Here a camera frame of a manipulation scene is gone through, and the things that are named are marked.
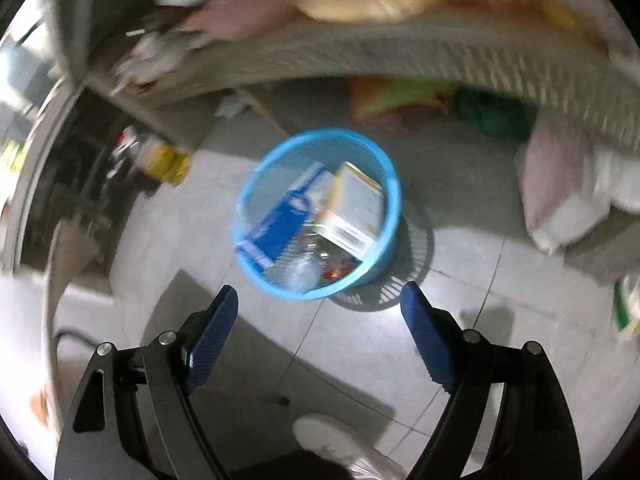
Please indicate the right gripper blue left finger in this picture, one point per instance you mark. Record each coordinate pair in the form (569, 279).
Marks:
(205, 334)

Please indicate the blue toothpaste box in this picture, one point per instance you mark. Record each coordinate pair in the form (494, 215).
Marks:
(283, 202)

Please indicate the white yellow medicine box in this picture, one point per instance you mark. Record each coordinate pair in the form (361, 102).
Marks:
(353, 215)

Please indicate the yellow oil bottle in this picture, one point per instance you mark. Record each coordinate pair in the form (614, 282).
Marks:
(155, 157)

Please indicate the metal wire shelf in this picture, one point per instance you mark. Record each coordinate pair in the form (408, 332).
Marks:
(527, 58)

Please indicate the blue mesh trash basket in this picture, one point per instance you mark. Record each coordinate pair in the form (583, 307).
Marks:
(342, 272)

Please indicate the green label plastic bottle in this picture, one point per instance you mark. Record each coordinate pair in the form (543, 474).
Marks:
(298, 273)

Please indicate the white shoe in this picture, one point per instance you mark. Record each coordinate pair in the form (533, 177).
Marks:
(335, 441)

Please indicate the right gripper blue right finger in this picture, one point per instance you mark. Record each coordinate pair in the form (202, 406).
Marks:
(434, 331)

